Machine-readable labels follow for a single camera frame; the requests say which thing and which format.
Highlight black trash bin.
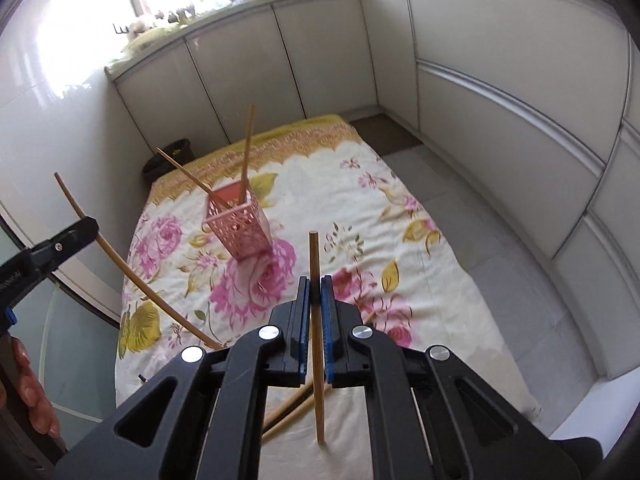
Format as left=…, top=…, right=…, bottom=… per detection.
left=141, top=138, right=195, bottom=186

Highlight frosted glass door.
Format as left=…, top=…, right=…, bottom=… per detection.
left=0, top=220, right=123, bottom=441

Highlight pile of wooden chopsticks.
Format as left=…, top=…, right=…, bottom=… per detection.
left=261, top=310, right=378, bottom=442

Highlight dark floor mat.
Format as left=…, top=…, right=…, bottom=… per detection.
left=349, top=112, right=424, bottom=154

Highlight pink perforated utensil holder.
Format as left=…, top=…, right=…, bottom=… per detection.
left=202, top=182, right=273, bottom=261

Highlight white base cabinets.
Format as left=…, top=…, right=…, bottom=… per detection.
left=105, top=0, right=640, bottom=386

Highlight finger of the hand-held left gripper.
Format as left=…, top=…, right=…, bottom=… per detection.
left=20, top=216, right=99, bottom=283

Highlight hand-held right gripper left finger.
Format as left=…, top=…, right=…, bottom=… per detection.
left=50, top=276, right=312, bottom=480

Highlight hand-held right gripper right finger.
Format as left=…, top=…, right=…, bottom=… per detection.
left=321, top=275, right=588, bottom=480

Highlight person's left hand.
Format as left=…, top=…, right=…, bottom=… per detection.
left=10, top=335, right=62, bottom=437

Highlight tan bamboo chopstick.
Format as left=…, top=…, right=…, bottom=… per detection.
left=308, top=231, right=327, bottom=445
left=156, top=148, right=229, bottom=209
left=240, top=105, right=257, bottom=207
left=54, top=172, right=224, bottom=351

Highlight floral printed blanket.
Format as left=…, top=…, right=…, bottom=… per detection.
left=114, top=114, right=543, bottom=461

